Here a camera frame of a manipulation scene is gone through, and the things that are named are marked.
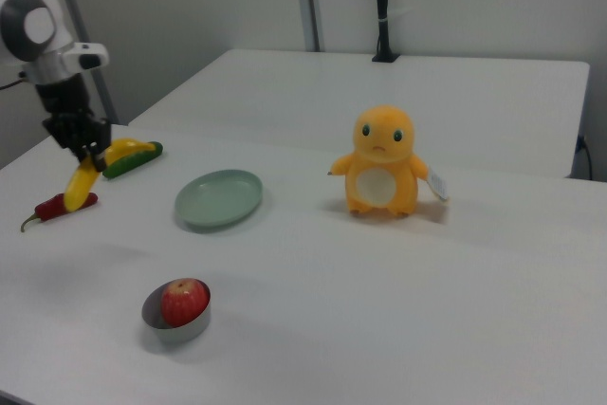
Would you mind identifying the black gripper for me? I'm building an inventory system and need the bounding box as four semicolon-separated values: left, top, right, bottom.
35;73;113;174

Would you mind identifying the yellow banana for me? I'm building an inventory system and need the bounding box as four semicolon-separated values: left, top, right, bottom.
64;138;156;213

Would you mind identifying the green plastic plate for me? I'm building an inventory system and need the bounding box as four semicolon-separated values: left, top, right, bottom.
174;168;265;234

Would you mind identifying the green cucumber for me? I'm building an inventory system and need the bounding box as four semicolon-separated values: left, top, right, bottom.
101;140;165;180

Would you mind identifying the red chili pepper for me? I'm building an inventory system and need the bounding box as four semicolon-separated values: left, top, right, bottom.
19;192;100;233

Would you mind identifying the red apple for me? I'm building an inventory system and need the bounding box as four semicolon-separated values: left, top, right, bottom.
159;277;211;329

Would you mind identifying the round metal bowl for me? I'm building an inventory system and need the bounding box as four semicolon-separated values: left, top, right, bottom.
140;280;213;344

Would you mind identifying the orange plush toy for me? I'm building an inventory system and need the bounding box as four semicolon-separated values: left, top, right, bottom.
327;104;452;220

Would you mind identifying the black pole with clamp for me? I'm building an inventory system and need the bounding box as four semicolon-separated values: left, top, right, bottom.
371;0;401;64

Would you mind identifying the black cable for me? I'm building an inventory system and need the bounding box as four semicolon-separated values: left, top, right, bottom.
0;72;28;91
575;133;595;181

